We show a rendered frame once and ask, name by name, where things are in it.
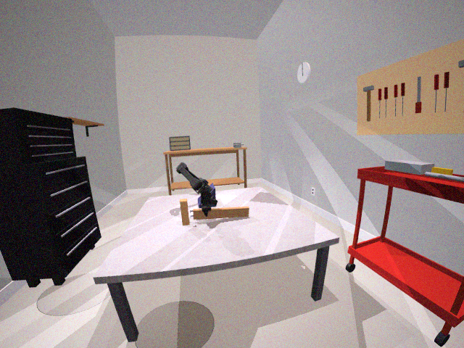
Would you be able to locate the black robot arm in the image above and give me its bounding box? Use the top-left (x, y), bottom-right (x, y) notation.
top-left (176, 162), bottom-right (218, 205)

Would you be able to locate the brown wooden post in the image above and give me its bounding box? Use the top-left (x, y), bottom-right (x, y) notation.
top-left (180, 199), bottom-right (190, 226)

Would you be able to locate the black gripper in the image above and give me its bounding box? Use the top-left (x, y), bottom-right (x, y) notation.
top-left (200, 196), bottom-right (211, 217)

